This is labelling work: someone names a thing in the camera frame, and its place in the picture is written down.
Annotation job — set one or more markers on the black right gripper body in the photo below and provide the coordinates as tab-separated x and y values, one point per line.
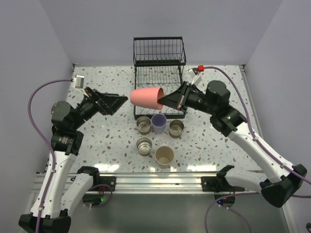
194	100

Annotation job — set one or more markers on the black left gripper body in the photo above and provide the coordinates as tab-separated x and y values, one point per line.
91	105

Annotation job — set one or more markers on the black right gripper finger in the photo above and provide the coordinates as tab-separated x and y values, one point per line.
179	91
171	100

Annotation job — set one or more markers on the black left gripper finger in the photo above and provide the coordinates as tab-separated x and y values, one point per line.
114	103
108	97

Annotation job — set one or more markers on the lilac plastic cup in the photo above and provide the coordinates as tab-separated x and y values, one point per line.
158	123

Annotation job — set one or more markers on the pink plastic cup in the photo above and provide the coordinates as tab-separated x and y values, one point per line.
147	97

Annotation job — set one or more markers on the steel cup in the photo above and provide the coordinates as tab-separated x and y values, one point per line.
176	128
144	146
143	125

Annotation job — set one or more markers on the beige plastic cup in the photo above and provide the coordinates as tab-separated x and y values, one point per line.
164	156

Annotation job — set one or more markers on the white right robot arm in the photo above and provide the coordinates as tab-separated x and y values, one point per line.
280	178

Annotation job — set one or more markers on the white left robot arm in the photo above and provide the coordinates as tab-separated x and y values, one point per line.
52	210

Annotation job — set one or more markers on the clear glass cup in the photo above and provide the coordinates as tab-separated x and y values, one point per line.
164	142

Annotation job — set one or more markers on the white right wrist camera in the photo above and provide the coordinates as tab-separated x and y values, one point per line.
195	73

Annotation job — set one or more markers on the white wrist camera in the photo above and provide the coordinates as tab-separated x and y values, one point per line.
78	83
195	73

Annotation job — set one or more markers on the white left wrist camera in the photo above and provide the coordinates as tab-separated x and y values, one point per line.
78	83

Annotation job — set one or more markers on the black wire dish rack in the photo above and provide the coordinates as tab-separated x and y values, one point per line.
159	62

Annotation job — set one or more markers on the aluminium corner rail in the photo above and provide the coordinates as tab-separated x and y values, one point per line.
242	68

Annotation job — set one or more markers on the black left base bracket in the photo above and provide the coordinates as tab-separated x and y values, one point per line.
108	180

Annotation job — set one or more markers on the black base bracket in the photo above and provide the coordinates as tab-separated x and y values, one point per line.
215	184
108	180

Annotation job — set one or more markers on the aluminium front mounting rail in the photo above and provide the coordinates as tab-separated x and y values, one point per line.
128	183

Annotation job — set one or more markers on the black right base bracket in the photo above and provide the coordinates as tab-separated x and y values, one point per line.
215	184

